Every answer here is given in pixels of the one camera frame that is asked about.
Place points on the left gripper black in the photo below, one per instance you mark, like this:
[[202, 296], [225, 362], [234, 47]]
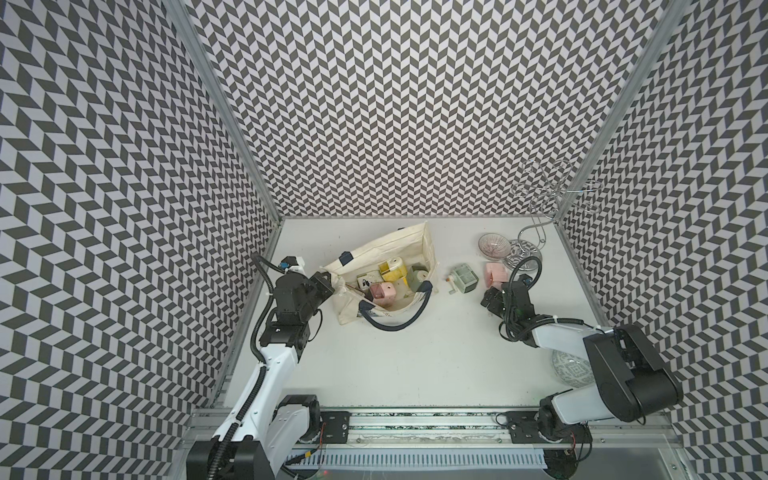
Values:
[[325, 287]]

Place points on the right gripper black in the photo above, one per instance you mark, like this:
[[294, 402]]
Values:
[[493, 305]]

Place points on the pink pencil sharpener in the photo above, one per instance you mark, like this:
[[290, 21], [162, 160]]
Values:
[[496, 275], [383, 294]]

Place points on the cream canvas tote bag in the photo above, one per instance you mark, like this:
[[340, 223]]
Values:
[[353, 272]]

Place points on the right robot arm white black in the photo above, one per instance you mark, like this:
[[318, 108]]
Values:
[[629, 379]]

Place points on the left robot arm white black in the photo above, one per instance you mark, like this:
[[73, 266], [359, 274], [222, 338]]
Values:
[[261, 430]]

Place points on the green patterned ceramic bowl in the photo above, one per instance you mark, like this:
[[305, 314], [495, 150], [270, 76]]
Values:
[[572, 370]]

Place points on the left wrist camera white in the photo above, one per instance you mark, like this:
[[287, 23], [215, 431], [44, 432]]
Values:
[[292, 264]]

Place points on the silver wire jewelry stand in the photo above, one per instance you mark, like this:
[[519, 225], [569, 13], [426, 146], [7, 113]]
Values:
[[552, 195]]

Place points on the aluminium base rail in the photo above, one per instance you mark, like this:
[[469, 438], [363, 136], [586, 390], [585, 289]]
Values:
[[486, 428]]

